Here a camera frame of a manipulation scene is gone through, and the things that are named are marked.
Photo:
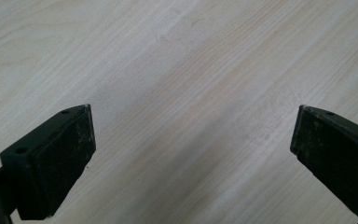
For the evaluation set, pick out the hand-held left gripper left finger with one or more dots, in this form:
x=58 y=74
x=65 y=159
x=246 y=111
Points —
x=54 y=161

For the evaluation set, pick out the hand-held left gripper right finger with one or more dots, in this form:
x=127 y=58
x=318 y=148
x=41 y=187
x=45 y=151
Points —
x=335 y=155

